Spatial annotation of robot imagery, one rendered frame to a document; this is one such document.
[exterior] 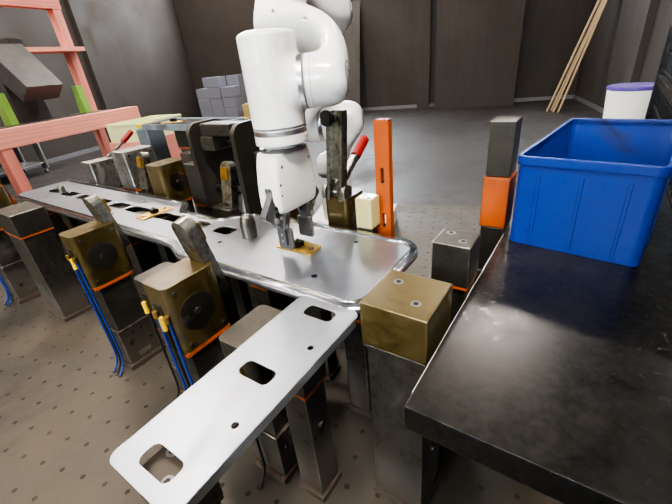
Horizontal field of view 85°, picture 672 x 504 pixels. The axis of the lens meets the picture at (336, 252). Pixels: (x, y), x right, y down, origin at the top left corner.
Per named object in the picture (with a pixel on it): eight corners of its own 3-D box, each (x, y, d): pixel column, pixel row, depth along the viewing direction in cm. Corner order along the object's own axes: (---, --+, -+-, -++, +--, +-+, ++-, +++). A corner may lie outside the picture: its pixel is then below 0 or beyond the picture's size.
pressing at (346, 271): (1, 201, 122) (-2, 196, 121) (73, 181, 138) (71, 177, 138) (361, 320, 49) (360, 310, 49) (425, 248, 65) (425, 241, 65)
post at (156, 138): (169, 237, 156) (133, 130, 135) (185, 230, 161) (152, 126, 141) (180, 241, 152) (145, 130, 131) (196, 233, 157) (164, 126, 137)
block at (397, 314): (373, 491, 57) (358, 301, 41) (395, 449, 63) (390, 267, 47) (422, 520, 53) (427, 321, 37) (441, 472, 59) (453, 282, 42)
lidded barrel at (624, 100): (655, 147, 446) (674, 85, 414) (601, 148, 463) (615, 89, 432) (637, 137, 495) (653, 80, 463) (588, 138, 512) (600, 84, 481)
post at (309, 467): (299, 486, 59) (266, 350, 46) (317, 460, 63) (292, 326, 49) (324, 504, 56) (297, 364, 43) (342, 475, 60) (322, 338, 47)
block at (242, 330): (242, 480, 61) (196, 350, 48) (288, 425, 70) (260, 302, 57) (274, 504, 58) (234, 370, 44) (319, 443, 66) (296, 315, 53)
